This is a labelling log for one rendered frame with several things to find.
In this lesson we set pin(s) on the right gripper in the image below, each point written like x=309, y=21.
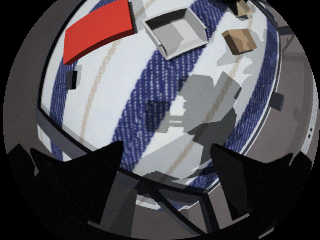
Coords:
x=232, y=5

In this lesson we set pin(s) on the red flat rectangular slab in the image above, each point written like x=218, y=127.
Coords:
x=100, y=27

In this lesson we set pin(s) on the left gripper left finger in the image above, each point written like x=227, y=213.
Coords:
x=86, y=180

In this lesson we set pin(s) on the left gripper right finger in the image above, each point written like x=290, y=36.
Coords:
x=243, y=179

